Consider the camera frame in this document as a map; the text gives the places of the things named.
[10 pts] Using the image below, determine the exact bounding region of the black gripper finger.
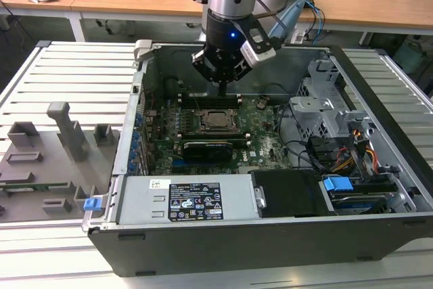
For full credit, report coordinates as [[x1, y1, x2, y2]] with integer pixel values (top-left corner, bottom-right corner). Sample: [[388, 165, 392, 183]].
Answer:
[[191, 48, 225, 97], [223, 60, 254, 97]]

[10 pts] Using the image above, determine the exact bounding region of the thin metal locking lever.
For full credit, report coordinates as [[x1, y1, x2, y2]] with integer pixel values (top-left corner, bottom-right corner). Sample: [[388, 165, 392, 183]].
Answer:
[[190, 92, 204, 115]]

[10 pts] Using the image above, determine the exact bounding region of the metal socket cover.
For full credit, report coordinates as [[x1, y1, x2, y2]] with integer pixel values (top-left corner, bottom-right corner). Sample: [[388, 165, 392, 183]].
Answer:
[[201, 109, 242, 133]]

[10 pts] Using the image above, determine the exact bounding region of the silver CPU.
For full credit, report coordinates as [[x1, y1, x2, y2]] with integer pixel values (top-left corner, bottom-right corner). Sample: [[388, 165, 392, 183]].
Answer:
[[208, 112, 232, 127]]

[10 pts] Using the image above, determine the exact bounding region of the black RAM slot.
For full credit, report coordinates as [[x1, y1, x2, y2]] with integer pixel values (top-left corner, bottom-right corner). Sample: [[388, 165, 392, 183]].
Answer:
[[179, 103, 242, 110], [178, 93, 242, 99], [154, 138, 253, 144], [154, 140, 253, 148], [154, 133, 253, 139], [179, 100, 242, 106], [178, 97, 242, 102], [154, 135, 253, 141]]

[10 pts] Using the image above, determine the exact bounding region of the CPU socket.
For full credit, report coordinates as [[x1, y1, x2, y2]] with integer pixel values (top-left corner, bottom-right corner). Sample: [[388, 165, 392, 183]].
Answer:
[[198, 108, 243, 134]]

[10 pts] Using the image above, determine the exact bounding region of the blue expansion slot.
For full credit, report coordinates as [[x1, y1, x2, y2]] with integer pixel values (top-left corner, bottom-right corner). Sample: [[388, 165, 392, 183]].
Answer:
[[171, 162, 204, 173]]

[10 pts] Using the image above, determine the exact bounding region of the wooden desk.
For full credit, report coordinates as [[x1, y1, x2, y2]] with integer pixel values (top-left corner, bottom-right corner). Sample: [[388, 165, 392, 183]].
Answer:
[[70, 0, 433, 46], [0, 0, 85, 45]]

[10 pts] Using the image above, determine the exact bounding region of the green motherboard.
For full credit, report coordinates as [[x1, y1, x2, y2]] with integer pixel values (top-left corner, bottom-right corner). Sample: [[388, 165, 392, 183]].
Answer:
[[143, 94, 297, 177]]

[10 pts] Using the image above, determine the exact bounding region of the metal drive cage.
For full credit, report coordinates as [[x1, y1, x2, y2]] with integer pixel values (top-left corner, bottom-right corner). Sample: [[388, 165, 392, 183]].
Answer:
[[289, 60, 378, 141]]

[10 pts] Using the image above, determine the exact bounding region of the black graphics card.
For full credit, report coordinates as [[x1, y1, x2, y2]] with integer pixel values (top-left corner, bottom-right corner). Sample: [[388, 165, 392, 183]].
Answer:
[[182, 139, 235, 164]]

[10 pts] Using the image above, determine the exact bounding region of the black plastic shroud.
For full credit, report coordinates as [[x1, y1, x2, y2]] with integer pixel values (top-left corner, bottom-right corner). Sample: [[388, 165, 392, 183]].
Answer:
[[250, 169, 336, 219]]

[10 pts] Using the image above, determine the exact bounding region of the hard disk in blue carrier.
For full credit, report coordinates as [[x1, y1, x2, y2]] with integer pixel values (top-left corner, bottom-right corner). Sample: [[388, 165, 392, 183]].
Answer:
[[321, 175, 390, 216]]

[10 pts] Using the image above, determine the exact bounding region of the grey power supply unit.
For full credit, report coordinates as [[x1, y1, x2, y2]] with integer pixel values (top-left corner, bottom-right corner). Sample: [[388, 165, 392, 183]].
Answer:
[[114, 175, 260, 226]]

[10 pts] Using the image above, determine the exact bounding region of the teal bin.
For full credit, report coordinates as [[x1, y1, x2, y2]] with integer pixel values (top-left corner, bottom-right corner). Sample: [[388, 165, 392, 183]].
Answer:
[[394, 40, 428, 74]]

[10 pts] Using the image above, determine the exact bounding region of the black and grey PC case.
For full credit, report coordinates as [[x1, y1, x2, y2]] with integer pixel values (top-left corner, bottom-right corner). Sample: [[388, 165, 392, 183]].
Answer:
[[83, 39, 433, 277]]

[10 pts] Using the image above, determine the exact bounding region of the blue plastic latch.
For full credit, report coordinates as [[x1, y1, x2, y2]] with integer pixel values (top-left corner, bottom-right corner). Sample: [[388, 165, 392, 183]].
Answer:
[[83, 196, 99, 213]]

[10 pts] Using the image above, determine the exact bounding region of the grey parts rack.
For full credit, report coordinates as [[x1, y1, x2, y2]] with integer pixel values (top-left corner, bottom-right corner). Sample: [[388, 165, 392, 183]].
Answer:
[[0, 101, 122, 225]]

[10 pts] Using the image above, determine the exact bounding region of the green RAM stick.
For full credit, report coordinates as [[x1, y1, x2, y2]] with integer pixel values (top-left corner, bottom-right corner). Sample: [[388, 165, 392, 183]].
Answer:
[[0, 182, 70, 191]]

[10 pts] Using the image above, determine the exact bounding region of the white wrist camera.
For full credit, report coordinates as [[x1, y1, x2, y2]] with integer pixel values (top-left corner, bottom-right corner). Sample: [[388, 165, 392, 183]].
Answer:
[[233, 20, 277, 66]]

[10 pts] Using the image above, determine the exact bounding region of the grey plastic case handle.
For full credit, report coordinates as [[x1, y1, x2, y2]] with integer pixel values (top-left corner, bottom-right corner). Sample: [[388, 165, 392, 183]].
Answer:
[[134, 39, 154, 64]]

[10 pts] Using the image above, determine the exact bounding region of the black cable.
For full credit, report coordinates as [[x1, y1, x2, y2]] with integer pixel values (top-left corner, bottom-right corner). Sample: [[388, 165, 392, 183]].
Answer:
[[277, 102, 322, 170]]

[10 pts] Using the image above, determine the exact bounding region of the coloured power wire bundle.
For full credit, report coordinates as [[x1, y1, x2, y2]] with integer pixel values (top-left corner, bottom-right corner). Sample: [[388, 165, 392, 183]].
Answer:
[[331, 128, 379, 174]]

